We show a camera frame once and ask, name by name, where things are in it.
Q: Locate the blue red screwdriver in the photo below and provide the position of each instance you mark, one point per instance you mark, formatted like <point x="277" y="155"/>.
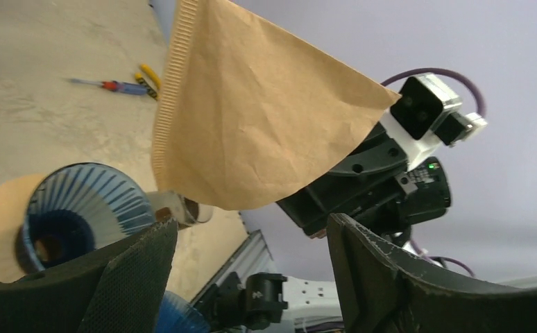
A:
<point x="114" y="86"/>

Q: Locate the yellow black pliers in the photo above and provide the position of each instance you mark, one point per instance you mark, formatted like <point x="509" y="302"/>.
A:
<point x="147" y="78"/>

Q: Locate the aluminium frame rail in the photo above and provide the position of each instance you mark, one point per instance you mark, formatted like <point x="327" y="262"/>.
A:
<point x="253" y="256"/>

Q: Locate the blue plastic dripper cone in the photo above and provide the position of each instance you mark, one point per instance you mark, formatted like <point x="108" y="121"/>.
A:
<point x="77" y="209"/>

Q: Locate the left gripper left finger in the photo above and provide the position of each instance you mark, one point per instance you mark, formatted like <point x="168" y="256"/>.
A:
<point x="118" y="288"/>

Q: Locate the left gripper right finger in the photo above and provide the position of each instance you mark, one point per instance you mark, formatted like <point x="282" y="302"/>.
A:
<point x="383" y="288"/>

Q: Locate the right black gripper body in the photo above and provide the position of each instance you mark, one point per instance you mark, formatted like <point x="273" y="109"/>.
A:
<point x="407" y="198"/>

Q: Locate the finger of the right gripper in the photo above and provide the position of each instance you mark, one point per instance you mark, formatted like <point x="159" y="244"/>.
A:
<point x="310" y="207"/>

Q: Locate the brown paper coffee filter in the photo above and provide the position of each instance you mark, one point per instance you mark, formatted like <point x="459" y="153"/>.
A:
<point x="248" y="113"/>

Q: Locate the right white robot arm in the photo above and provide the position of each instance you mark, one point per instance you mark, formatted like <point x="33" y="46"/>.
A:
<point x="273" y="302"/>

